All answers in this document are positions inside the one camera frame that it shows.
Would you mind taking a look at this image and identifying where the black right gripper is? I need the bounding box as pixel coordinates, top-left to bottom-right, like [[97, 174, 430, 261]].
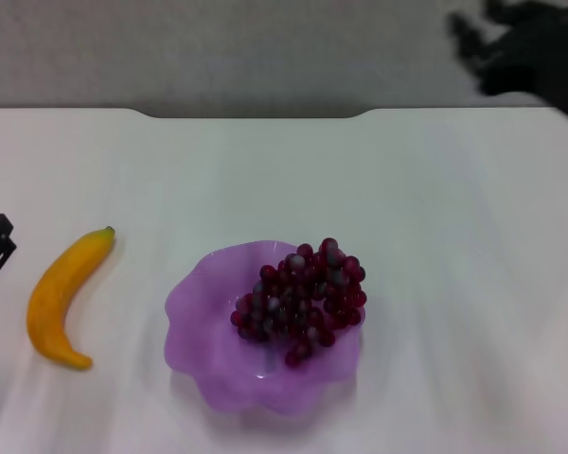
[[447, 0, 568, 129]]

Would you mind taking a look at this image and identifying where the yellow banana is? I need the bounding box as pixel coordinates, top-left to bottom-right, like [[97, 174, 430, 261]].
[[26, 225, 116, 372]]

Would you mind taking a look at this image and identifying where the red grape bunch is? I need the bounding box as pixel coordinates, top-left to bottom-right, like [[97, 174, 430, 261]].
[[230, 237, 368, 370]]

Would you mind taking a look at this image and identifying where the purple wavy plastic bowl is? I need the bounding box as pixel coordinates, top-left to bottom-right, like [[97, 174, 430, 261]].
[[163, 239, 365, 417]]

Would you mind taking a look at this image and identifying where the grey partition panel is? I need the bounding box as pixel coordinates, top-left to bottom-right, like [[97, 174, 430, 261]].
[[0, 0, 568, 119]]

